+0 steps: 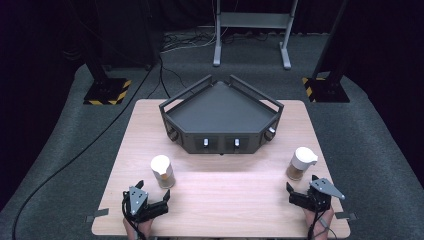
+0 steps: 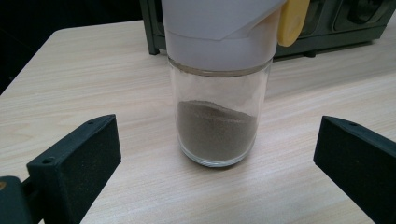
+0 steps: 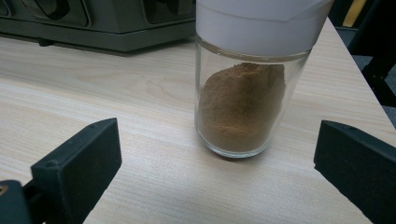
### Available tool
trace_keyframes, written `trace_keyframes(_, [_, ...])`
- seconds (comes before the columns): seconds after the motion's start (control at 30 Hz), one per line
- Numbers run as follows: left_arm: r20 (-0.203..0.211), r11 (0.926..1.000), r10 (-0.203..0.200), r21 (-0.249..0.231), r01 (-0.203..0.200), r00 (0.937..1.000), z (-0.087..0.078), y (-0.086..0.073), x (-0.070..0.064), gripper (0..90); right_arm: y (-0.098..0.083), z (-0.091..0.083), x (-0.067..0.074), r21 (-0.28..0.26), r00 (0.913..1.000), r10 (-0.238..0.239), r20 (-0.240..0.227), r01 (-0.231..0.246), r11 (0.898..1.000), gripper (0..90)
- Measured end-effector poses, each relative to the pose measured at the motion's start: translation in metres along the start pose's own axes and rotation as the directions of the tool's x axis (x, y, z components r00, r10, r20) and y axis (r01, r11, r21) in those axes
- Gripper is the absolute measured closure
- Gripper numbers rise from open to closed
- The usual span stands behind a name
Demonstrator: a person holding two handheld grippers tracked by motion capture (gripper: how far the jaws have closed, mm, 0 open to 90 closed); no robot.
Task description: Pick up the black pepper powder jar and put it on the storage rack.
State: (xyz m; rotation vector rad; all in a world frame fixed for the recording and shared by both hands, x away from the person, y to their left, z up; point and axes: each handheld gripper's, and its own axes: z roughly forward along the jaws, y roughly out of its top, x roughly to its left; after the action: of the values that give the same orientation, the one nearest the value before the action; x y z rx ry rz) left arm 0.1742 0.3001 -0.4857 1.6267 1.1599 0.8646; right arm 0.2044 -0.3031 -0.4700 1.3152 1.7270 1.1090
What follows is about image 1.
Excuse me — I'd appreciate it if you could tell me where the spouted-lid glass spice jar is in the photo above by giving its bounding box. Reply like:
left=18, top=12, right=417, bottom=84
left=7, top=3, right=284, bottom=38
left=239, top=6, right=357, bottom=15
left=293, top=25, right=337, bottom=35
left=285, top=146, right=319, bottom=182

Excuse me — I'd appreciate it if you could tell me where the long black floor cable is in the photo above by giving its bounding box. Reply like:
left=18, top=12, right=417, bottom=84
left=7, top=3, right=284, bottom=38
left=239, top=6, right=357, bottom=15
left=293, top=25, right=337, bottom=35
left=11, top=64, right=156, bottom=240

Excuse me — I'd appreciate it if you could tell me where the round-lid glass spice jar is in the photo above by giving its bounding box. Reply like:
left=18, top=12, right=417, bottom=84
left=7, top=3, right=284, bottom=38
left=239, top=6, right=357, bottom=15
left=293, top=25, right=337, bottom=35
left=149, top=154, right=177, bottom=190

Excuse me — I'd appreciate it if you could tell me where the black stand with striped base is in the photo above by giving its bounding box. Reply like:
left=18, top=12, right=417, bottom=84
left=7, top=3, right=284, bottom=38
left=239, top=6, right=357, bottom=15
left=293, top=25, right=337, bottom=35
left=82, top=0, right=133, bottom=106
left=301, top=0, right=351, bottom=104

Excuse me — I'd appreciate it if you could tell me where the person's left hand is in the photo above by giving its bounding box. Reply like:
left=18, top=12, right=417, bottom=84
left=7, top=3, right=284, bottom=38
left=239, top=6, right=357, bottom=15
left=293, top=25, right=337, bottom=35
left=123, top=217, right=155, bottom=240

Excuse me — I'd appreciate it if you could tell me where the hand-held gripper cable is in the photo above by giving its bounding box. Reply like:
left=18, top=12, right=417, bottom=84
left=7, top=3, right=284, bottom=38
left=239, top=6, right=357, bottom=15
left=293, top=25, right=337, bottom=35
left=121, top=191, right=148, bottom=240
left=306, top=199, right=338, bottom=240

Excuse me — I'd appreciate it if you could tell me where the short black floor cable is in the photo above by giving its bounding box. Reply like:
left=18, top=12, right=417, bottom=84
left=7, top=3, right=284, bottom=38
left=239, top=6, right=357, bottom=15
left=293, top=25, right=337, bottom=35
left=157, top=54, right=188, bottom=100

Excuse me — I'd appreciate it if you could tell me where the grey metal stand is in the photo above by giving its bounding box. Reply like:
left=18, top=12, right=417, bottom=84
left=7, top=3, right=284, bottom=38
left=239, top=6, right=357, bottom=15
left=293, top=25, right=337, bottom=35
left=212, top=0, right=300, bottom=71

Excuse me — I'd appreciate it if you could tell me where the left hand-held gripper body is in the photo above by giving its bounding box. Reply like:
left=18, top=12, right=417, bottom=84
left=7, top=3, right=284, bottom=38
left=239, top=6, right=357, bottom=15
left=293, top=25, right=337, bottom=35
left=121, top=185, right=170, bottom=224

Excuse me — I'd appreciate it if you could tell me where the person's right hand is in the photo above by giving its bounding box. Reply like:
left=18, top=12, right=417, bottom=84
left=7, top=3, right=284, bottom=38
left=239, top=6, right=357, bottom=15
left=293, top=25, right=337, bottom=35
left=303, top=206, right=335, bottom=240

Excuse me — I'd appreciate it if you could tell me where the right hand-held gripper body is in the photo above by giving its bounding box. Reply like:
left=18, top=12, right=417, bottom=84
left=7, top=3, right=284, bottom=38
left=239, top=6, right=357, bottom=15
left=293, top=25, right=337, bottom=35
left=288, top=177, right=346, bottom=213

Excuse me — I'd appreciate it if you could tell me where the left hand-held gripper cable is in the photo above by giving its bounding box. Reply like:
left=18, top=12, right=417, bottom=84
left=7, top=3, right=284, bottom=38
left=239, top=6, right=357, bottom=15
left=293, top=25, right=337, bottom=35
left=121, top=191, right=148, bottom=240

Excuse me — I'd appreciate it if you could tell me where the right hand-held gripper cable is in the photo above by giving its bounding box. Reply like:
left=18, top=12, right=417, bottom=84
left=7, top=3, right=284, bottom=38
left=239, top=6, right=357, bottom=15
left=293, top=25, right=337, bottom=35
left=306, top=199, right=338, bottom=240

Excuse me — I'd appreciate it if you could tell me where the bundle of floor cables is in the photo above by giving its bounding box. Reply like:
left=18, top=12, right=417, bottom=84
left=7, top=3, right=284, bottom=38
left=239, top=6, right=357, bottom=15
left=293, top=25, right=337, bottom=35
left=159, top=29, right=218, bottom=54

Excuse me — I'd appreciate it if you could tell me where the black corner rack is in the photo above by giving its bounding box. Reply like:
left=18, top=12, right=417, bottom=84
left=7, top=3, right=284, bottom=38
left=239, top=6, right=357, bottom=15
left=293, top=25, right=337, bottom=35
left=158, top=73, right=285, bottom=156

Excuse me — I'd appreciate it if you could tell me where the grey tape strip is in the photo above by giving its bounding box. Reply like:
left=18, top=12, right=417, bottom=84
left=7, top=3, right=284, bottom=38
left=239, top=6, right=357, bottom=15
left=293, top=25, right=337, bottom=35
left=85, top=207, right=111, bottom=224
left=334, top=211, right=358, bottom=222

